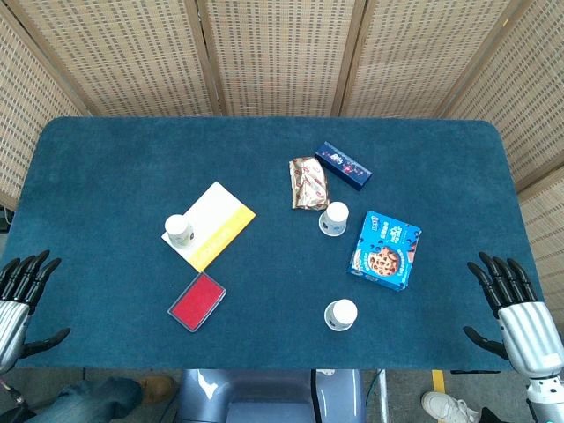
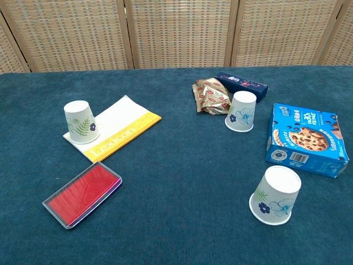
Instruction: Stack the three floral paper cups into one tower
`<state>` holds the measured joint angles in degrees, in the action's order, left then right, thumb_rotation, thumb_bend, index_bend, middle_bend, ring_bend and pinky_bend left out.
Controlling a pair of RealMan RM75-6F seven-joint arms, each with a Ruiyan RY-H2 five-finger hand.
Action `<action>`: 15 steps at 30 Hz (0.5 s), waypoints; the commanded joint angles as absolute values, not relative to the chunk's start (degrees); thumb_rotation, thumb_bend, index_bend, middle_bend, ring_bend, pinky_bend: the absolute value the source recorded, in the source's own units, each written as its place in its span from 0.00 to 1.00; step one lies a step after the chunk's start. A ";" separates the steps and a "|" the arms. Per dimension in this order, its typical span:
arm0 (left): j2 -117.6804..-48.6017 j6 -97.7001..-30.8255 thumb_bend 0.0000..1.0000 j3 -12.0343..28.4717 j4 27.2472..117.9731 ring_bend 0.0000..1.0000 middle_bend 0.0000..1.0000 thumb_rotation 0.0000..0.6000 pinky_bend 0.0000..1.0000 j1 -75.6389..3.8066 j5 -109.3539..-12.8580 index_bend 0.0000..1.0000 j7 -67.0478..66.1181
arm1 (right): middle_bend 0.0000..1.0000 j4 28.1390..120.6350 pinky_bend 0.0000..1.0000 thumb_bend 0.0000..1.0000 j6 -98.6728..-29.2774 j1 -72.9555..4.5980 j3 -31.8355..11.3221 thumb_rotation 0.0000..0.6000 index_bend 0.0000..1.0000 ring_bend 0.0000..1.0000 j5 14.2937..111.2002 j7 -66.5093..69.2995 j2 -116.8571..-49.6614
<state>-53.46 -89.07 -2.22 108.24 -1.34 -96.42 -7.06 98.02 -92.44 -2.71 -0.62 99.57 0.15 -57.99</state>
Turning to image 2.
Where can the blue carpet table cover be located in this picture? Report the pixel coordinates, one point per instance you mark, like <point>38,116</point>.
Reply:
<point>176,171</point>

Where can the crumpled gold snack bag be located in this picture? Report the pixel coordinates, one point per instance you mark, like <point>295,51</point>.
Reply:
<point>211,95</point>

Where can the white yellow Lexicon book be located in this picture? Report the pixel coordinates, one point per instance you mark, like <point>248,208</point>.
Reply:
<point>118,121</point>

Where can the dark blue slim box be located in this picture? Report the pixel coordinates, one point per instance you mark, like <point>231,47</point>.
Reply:
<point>245,84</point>

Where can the woven bamboo folding screen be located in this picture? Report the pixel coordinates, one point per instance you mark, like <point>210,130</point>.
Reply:
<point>176,33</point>

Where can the red clear plastic case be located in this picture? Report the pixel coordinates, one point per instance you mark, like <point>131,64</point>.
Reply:
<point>82,193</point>

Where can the blue cookie box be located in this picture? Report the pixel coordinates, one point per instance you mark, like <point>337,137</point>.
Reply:
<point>306,138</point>

